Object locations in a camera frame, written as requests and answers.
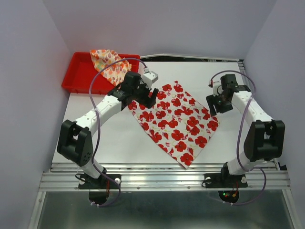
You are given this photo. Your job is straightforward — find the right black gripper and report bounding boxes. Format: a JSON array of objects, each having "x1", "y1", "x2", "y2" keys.
[{"x1": 205, "y1": 91, "x2": 233, "y2": 117}]

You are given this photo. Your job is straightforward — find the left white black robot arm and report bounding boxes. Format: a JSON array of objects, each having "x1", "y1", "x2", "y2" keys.
[{"x1": 57, "y1": 71, "x2": 159, "y2": 188}]

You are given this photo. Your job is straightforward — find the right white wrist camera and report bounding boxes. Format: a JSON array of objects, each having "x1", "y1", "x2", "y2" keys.
[{"x1": 209, "y1": 81, "x2": 223, "y2": 96}]

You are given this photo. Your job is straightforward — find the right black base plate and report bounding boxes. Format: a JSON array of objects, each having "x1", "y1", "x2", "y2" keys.
[{"x1": 202, "y1": 173, "x2": 248, "y2": 189}]

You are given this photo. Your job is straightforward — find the orange floral print skirt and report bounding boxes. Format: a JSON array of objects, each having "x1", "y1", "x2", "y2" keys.
[{"x1": 90, "y1": 49, "x2": 132, "y2": 86}]

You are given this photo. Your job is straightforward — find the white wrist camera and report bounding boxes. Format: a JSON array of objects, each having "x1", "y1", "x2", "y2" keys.
[
  {"x1": 142, "y1": 67, "x2": 158, "y2": 89},
  {"x1": 209, "y1": 81, "x2": 223, "y2": 96}
]

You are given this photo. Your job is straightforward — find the red poppy print skirt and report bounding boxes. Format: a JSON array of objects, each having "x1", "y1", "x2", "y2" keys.
[{"x1": 128, "y1": 81, "x2": 220, "y2": 169}]

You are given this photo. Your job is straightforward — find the aluminium frame rails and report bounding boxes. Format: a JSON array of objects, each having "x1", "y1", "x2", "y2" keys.
[{"x1": 28, "y1": 54, "x2": 301, "y2": 229}]

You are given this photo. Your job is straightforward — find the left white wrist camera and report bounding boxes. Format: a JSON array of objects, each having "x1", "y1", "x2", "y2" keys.
[{"x1": 142, "y1": 67, "x2": 158, "y2": 89}]

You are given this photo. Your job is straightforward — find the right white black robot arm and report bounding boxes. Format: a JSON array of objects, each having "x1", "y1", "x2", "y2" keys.
[{"x1": 202, "y1": 70, "x2": 285, "y2": 188}]

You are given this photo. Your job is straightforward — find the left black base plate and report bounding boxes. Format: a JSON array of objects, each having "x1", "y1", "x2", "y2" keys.
[{"x1": 75, "y1": 173, "x2": 119, "y2": 190}]

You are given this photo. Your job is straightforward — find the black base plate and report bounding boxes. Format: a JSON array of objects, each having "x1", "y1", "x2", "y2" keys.
[
  {"x1": 75, "y1": 173, "x2": 119, "y2": 190},
  {"x1": 202, "y1": 173, "x2": 248, "y2": 189}
]

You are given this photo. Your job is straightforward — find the red plastic tray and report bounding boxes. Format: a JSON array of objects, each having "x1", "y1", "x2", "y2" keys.
[{"x1": 61, "y1": 52, "x2": 141, "y2": 95}]

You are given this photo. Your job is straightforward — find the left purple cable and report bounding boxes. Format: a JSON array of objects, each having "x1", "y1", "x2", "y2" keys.
[{"x1": 89, "y1": 58, "x2": 150, "y2": 208}]

